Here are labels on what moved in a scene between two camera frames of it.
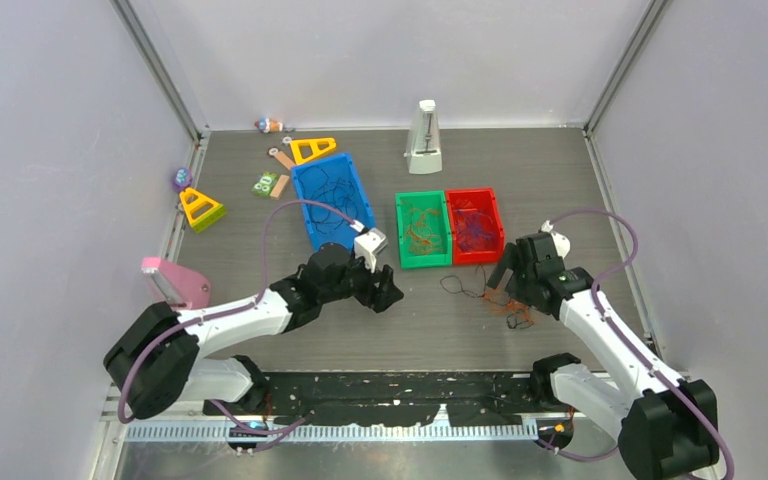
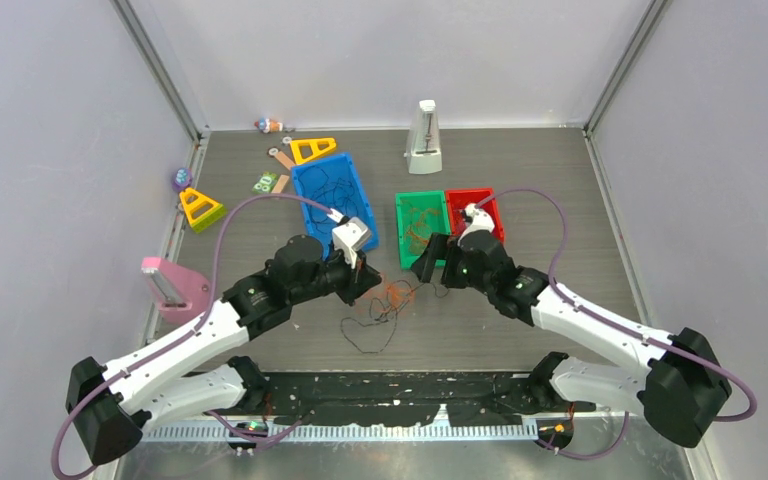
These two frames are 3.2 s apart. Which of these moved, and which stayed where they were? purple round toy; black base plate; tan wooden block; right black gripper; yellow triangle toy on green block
Moved: right black gripper
Stayed: purple round toy; tan wooden block; black base plate; yellow triangle toy on green block
